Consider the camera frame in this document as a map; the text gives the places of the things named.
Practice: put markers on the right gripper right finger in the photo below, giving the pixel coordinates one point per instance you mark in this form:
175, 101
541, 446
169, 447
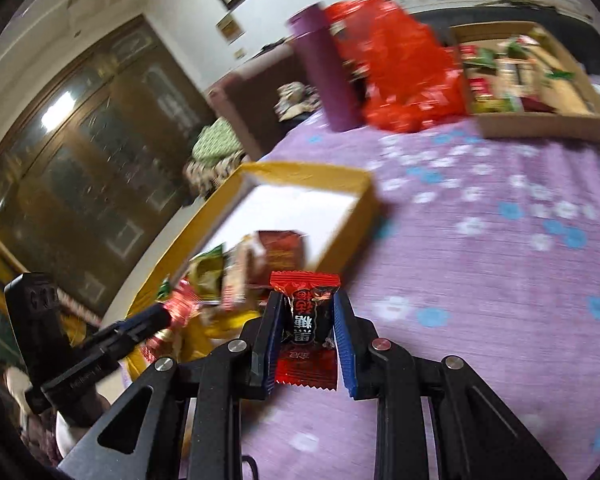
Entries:
476, 435

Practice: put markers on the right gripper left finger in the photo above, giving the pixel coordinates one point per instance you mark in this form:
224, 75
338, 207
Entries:
142, 434

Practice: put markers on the red black candy packet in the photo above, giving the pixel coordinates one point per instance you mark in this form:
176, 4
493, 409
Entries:
307, 354

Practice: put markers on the brown cracker snack packet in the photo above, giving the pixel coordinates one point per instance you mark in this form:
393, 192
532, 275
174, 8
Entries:
244, 267

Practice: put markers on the green yellow snack packet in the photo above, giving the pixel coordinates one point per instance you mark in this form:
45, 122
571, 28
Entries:
205, 272

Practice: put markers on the dark red packet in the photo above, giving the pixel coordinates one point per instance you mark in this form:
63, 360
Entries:
283, 250

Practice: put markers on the person left hand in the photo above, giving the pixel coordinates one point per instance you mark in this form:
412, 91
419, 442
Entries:
37, 432

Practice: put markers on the purple floral tablecloth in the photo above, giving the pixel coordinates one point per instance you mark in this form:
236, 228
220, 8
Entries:
489, 250

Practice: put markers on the brown wooden cabinet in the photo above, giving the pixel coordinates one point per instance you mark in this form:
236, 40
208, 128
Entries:
92, 169

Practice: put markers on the yellow white tray box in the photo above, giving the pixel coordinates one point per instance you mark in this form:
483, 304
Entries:
332, 207

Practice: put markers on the green patterned cushion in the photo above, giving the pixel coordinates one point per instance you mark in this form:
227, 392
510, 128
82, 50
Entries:
216, 142

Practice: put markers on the brown sofa armchair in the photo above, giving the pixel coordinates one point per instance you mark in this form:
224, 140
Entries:
246, 97

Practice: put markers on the brown cardboard snack box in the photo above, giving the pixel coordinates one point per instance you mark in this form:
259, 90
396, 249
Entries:
521, 83

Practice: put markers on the red plastic bag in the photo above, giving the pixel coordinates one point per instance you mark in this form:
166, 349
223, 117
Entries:
412, 82

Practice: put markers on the purple cylinder bottle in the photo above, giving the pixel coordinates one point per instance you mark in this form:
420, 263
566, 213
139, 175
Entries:
319, 55

